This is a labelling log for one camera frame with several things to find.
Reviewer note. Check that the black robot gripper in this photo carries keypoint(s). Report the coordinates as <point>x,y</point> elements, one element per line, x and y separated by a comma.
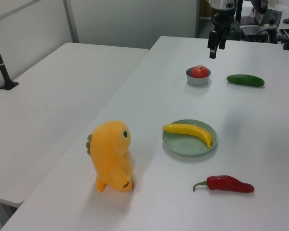
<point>222,20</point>

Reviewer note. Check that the green cucumber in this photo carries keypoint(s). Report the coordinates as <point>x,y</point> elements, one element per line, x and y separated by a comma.
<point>245,80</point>

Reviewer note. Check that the small grey bowl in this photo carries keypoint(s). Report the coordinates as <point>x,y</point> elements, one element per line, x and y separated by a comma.
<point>199,80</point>

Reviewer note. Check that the red apple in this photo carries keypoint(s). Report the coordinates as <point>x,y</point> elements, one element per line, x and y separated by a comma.
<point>200,71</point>

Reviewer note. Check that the brown wooden cabinet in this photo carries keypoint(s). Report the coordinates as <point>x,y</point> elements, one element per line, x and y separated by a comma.
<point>204,8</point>

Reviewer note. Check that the black equipment box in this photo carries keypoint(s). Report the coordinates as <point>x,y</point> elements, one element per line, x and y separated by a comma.
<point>255,32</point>

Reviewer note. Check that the black vertical pole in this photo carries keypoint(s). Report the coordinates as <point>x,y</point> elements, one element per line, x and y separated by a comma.
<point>239,10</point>

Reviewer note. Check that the black keyboard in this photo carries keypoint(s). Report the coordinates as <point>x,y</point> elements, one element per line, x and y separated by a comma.
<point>271,17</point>

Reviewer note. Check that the black computer mouse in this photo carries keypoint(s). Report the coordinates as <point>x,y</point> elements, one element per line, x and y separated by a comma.
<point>288,20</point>

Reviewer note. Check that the yellow banana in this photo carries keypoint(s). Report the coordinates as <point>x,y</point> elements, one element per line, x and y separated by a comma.
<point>194,130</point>

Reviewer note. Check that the pale green plate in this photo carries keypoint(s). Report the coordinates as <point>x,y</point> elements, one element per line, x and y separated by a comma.
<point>187,144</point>

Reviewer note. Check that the red chili pepper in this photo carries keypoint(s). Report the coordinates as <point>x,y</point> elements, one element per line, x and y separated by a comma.
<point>228,184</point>

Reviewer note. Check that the orange plush toy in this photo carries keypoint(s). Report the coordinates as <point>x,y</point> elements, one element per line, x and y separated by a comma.
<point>110,156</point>

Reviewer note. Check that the black pole stand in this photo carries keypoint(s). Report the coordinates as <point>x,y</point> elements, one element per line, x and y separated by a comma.
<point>1,65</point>

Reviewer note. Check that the grey partition frame post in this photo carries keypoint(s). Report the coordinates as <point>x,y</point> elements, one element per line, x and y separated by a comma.
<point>71,20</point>

